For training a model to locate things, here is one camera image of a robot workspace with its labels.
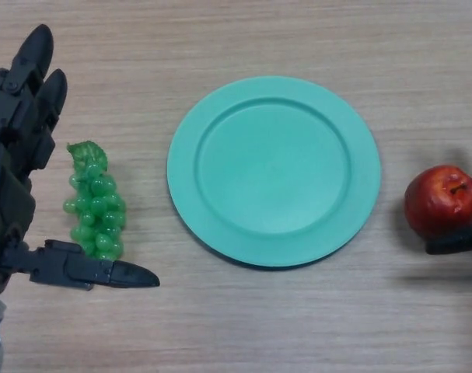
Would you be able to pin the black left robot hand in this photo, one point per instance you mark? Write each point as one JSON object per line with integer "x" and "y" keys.
{"x": 14, "y": 136}

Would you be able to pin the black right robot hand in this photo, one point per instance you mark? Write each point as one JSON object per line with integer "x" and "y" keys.
{"x": 457, "y": 242}

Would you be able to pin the red apple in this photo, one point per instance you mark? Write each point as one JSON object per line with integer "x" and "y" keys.
{"x": 438, "y": 202}

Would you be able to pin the green round plate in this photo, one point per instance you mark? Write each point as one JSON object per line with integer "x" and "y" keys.
{"x": 274, "y": 171}

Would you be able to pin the green plastic grape bunch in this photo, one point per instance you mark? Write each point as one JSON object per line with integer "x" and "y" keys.
{"x": 99, "y": 206}

